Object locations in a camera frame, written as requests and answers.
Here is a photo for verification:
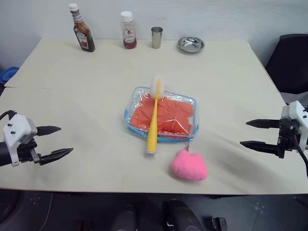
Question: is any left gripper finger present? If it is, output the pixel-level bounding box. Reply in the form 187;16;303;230
39;147;74;166
36;125;62;138

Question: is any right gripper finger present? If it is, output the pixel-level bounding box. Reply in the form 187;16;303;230
245;118;282;130
239;140;280;155

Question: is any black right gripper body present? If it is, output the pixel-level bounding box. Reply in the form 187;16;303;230
277;117;303;159

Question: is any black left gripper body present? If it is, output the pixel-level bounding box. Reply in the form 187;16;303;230
16;140;42;166

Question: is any clear pouch with orange cloth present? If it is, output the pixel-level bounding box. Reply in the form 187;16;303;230
123;86;201;144

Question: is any black chair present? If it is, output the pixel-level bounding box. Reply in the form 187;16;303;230
264;33;308;108

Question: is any blue plastic container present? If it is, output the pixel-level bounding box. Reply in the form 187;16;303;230
0;66;20;85

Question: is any pink plush heart charm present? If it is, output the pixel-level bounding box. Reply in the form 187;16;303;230
170;148;208;181

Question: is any dark brown sauce bottle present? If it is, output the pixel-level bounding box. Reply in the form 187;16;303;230
68;3;96;53

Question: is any yellow white-headed brush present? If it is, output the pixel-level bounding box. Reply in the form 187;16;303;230
145;75;167;156

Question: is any round steel dish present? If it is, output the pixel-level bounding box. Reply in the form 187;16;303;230
177;35;205;55

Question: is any clear ketchup bottle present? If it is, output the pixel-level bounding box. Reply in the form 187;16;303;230
120;11;138;50

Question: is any steel cup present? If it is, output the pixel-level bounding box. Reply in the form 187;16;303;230
151;26;164;49

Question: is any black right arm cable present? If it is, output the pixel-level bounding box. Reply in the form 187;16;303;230
292;134;308;179

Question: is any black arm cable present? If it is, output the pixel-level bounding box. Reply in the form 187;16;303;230
0;110;15;121
292;134;308;179

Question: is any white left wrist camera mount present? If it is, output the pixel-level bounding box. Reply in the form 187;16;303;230
3;114;39;168

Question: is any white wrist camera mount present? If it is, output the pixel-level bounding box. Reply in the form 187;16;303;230
3;114;39;168
281;100;308;150

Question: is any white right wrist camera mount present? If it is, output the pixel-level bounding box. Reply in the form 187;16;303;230
281;100;308;150

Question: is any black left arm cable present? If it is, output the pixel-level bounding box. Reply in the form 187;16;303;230
0;110;15;121

